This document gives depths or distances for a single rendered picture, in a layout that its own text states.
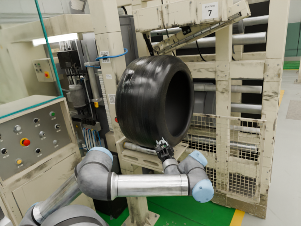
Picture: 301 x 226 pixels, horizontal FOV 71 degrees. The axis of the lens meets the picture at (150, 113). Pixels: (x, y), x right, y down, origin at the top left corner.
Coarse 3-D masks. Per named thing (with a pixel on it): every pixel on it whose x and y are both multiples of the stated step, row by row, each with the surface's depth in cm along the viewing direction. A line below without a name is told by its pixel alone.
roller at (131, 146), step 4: (124, 144) 148; (128, 144) 146; (132, 144) 145; (136, 144) 144; (128, 148) 147; (132, 148) 144; (136, 148) 142; (140, 148) 140; (144, 148) 139; (148, 148) 137; (152, 148) 136; (144, 152) 140; (148, 152) 137; (152, 152) 135
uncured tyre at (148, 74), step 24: (144, 72) 113; (168, 72) 114; (120, 96) 117; (144, 96) 108; (168, 96) 165; (192, 96) 147; (120, 120) 120; (144, 120) 110; (168, 120) 162; (144, 144) 126
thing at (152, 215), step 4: (152, 212) 202; (152, 216) 198; (156, 216) 196; (128, 220) 197; (152, 220) 194; (156, 220) 193; (124, 224) 191; (128, 224) 192; (132, 224) 192; (152, 224) 189
